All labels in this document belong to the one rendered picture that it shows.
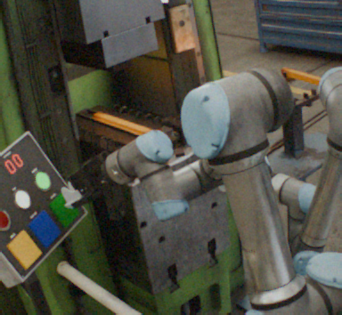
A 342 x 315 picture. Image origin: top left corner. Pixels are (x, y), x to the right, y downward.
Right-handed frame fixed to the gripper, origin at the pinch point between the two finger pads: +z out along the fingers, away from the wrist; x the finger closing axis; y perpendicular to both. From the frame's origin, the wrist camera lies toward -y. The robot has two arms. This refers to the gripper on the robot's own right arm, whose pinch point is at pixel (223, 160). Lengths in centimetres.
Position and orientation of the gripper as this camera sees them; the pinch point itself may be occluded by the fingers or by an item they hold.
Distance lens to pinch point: 173.4
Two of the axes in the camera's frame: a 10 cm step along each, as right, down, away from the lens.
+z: -6.2, -2.6, 7.4
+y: 1.6, 8.8, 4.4
